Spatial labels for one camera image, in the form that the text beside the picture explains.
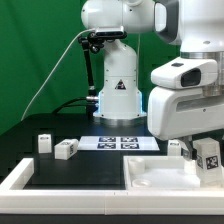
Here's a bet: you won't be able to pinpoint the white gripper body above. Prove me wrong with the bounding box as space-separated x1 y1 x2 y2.
147 57 224 140

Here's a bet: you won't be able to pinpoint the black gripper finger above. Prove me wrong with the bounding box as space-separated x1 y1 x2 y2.
180 137 196 161

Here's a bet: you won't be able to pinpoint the white square table top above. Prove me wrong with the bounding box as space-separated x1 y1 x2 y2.
123 156 224 192

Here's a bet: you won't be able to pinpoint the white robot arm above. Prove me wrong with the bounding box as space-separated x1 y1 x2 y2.
81 0 224 159

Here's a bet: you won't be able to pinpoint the white AprilTag base sheet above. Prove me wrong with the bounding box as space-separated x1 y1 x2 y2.
78 136 159 151

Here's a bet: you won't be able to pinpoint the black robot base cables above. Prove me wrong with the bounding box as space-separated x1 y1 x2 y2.
53 96 96 116

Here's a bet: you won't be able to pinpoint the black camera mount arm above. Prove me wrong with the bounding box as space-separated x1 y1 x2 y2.
78 32 105 117

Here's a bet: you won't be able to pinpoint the grey camera on mount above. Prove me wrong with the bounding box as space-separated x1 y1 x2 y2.
95 26 127 39

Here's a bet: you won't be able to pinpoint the white camera cable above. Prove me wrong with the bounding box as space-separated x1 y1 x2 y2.
20 28 97 122

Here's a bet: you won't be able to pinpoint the white U-shaped obstacle frame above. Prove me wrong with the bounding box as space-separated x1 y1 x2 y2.
0 158 224 215

